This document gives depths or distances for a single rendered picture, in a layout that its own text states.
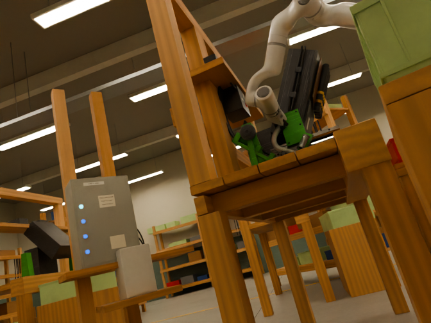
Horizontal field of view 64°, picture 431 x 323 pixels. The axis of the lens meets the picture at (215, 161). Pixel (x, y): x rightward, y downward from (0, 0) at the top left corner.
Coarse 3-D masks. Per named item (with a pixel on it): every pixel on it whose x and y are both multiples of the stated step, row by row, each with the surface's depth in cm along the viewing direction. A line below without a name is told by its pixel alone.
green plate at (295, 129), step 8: (288, 112) 193; (296, 112) 190; (288, 120) 190; (296, 120) 188; (288, 128) 188; (296, 128) 186; (304, 128) 184; (288, 136) 186; (296, 136) 184; (288, 144) 184
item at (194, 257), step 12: (192, 216) 1068; (156, 228) 1089; (168, 228) 1074; (156, 240) 1074; (180, 240) 1060; (192, 240) 1052; (156, 252) 1061; (192, 252) 1046; (204, 252) 1030; (192, 264) 1026; (168, 276) 1084; (192, 276) 1028; (204, 276) 1017
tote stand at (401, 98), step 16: (400, 80) 57; (416, 80) 55; (384, 96) 58; (400, 96) 56; (416, 96) 55; (400, 112) 56; (416, 112) 55; (400, 128) 56; (416, 128) 55; (400, 144) 64; (416, 144) 54; (416, 160) 54; (416, 176) 54; (416, 192) 95
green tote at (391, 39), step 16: (368, 0) 62; (384, 0) 61; (400, 0) 60; (416, 0) 59; (352, 16) 65; (368, 16) 62; (384, 16) 61; (400, 16) 60; (416, 16) 58; (368, 32) 62; (384, 32) 61; (400, 32) 59; (416, 32) 58; (368, 48) 65; (384, 48) 60; (400, 48) 59; (416, 48) 58; (368, 64) 85; (384, 64) 60; (400, 64) 59; (416, 64) 57; (384, 80) 60
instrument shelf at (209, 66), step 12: (216, 60) 173; (192, 72) 176; (204, 72) 175; (216, 72) 178; (228, 72) 181; (216, 84) 190; (228, 84) 193; (240, 84) 198; (252, 108) 233; (228, 120) 243; (240, 120) 248; (252, 120) 254
